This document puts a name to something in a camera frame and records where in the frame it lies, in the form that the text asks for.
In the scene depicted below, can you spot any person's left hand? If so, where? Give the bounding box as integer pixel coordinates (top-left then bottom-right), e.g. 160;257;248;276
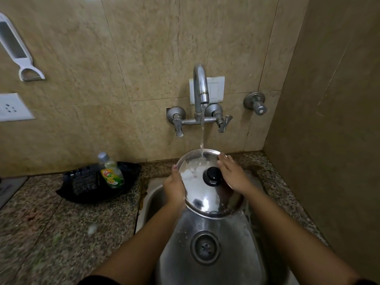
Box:
163;164;186;209

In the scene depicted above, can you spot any person's right hand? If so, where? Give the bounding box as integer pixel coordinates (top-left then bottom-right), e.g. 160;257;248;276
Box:
217;153;255;196

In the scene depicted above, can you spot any steel pot lid black knob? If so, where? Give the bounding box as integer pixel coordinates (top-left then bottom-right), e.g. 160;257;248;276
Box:
177;148;245;219

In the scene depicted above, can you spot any person's left forearm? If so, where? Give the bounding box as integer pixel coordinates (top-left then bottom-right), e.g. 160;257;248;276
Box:
79;202;186;285

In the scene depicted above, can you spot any person's right forearm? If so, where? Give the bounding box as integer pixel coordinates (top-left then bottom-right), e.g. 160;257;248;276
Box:
242;185;377;285

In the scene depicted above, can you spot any dish soap bottle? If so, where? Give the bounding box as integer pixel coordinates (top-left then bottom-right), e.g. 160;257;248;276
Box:
98;152;125;189

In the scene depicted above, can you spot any stainless steel sink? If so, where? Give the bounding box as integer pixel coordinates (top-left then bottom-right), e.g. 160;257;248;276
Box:
135;172;297;285

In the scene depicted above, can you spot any sink drain strainer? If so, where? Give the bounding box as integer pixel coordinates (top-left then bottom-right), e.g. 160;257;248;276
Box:
190;230;221;266

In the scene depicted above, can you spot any black plastic tray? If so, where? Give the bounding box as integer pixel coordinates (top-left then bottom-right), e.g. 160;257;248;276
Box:
55;161;142;204

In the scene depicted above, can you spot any dark scrub pad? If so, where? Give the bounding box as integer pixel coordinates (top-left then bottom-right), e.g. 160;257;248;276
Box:
71;167;100;196

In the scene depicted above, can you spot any white peeler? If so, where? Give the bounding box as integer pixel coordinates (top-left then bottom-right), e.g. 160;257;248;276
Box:
0;12;46;82

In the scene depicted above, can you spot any chrome wall faucet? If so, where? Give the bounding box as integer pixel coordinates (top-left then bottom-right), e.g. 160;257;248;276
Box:
166;64;233;137

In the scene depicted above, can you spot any chrome wall valve knob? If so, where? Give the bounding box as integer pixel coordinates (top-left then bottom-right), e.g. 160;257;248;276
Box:
243;92;267;116

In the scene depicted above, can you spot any white wall switch plate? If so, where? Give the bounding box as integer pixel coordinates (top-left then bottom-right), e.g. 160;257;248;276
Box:
189;76;225;105

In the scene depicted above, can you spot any white wall socket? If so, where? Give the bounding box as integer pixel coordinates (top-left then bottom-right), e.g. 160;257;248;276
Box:
0;93;35;122

